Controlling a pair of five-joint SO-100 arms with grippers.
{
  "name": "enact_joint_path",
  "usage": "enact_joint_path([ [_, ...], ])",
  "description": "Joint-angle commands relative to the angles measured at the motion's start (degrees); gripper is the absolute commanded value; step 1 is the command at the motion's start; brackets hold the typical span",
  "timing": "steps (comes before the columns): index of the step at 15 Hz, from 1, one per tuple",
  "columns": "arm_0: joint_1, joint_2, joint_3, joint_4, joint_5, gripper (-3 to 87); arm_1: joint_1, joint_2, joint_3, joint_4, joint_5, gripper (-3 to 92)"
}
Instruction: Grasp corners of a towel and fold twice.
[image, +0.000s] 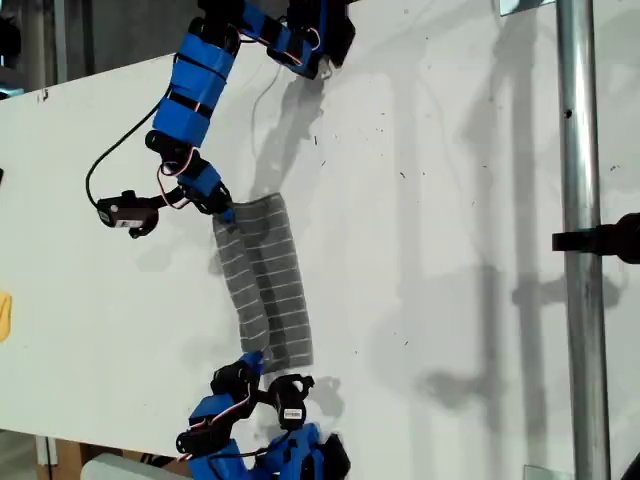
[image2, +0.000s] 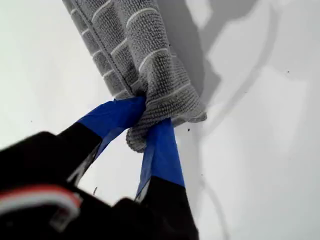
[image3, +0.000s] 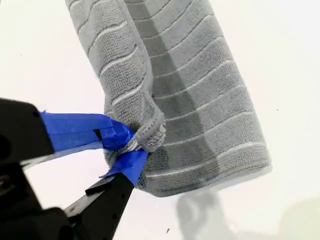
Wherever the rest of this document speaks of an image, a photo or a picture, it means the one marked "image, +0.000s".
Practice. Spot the grey striped towel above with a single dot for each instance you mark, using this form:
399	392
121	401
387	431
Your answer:
280	280

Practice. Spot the light grey box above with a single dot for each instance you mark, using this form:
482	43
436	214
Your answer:
130	470

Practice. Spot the small black clip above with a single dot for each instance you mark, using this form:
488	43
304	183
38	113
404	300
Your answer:
43	95

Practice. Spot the yellow object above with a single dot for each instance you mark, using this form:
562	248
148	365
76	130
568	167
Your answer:
4	317

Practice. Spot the black round device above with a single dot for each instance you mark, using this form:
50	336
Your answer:
7	37

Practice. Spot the black camera stalk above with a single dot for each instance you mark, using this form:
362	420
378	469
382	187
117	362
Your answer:
167	200
262	396

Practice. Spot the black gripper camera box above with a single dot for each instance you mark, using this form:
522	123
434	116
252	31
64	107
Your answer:
125	212
290	400

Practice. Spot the grey background post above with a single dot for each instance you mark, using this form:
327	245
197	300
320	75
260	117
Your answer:
60	40

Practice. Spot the steel post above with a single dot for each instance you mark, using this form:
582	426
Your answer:
580	150

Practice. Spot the black post clamp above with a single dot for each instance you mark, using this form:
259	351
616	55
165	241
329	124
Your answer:
600	240

